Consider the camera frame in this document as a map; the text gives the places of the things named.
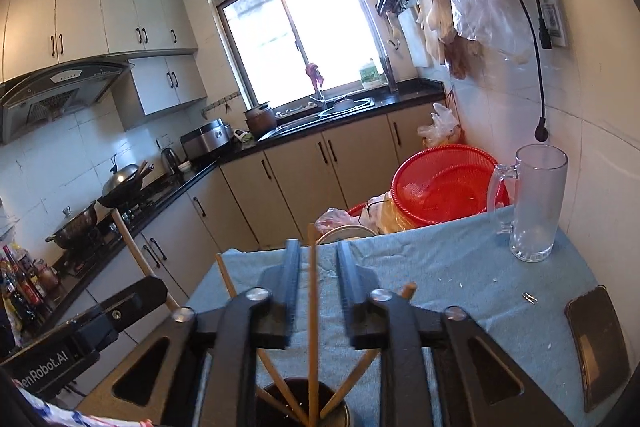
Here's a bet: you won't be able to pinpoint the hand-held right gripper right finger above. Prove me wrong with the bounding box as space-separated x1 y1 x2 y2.
336 239 576 427

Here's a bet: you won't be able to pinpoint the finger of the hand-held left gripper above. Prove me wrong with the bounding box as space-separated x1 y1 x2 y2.
70 276 169 348

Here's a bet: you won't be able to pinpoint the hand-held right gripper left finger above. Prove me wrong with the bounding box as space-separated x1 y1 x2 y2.
75 238 302 427

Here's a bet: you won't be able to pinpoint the long wooden chopstick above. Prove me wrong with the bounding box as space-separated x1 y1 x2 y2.
307 223 319 427
111 208 181 312

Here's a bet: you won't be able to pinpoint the bundle of wooden chopsticks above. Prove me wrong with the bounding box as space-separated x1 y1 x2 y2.
215 252 418 427

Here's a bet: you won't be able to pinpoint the dark grey chopstick holder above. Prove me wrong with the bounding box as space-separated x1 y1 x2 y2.
254 376 353 427

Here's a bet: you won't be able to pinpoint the person's left forearm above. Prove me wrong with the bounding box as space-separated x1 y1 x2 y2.
27 398 123 427

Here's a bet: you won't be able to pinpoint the crumpled plastic bags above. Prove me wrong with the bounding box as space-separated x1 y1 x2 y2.
314 192 417 239

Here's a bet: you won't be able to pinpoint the group of condiment bottles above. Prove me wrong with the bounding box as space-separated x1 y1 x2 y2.
0 243 60 333

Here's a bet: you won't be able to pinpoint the red plastic basin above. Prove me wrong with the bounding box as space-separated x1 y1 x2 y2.
346 199 515 229

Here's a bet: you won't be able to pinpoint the steel pot with lid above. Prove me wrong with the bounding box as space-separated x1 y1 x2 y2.
45 203 99 251

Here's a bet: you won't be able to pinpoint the black gas stove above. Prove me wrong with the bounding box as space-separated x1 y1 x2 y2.
60 179 176 268

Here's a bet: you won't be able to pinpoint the beige base cabinets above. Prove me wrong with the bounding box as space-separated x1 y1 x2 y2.
47 109 462 350

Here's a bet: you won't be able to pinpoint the black wok with steel lid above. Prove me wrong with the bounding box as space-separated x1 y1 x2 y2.
97 161 156 208

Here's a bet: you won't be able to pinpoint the grey-blue towel table cloth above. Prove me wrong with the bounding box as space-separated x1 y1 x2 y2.
185 206 598 427

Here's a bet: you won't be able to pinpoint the red plastic basket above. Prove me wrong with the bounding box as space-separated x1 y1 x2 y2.
391 145 511 226

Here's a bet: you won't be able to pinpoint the black kettle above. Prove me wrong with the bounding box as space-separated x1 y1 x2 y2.
160 147 182 176

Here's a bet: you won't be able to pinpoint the black countertop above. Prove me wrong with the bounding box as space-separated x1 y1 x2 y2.
30 79 447 308

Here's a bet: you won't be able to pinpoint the brown clay pot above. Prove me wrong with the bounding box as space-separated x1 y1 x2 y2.
243 102 278 139

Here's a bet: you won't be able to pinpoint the steel rice cooker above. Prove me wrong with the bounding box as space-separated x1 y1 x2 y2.
179 119 234 160

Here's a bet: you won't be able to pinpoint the steel sink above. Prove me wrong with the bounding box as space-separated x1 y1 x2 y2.
272 96 377 135

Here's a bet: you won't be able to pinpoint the white plastic bag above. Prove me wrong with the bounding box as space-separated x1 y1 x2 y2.
417 103 461 146

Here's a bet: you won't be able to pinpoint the clear glass mug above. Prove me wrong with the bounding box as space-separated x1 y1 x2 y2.
487 144 569 263

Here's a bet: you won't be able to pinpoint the green dish soap bottle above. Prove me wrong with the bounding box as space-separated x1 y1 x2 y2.
359 58 389 90

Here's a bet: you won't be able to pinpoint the pink cloth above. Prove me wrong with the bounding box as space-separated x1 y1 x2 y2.
305 62 325 90

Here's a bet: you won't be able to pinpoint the tall metal canister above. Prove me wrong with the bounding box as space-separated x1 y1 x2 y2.
382 54 399 94

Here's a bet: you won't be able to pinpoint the grey range hood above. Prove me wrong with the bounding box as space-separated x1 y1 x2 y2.
0 61 135 144

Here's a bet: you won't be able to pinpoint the white cutting board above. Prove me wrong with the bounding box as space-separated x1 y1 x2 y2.
397 6 432 68

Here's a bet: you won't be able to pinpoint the bunch of pale hanging bags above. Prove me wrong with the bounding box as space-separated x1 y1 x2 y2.
416 0 485 80

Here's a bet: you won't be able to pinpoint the sliding window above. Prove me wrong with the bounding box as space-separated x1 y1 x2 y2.
197 0 396 105

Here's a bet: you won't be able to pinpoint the beige upper cabinet row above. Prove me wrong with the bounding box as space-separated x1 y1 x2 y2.
0 0 199 84

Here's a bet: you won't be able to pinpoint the clear hanging plastic bag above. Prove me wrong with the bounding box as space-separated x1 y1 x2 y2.
446 0 534 64

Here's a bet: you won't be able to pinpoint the wall hook rail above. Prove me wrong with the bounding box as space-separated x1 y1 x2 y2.
200 91 242 116

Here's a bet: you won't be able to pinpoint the small beige wall cabinet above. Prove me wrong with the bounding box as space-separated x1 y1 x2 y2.
112 53 209 131

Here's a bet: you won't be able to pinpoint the black cable with round plug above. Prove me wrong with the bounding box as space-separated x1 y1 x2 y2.
499 0 551 144

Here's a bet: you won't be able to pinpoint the black power cord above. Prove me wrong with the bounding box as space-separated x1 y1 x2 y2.
522 0 554 51

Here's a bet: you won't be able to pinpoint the white wall socket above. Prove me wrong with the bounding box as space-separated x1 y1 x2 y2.
536 0 569 49

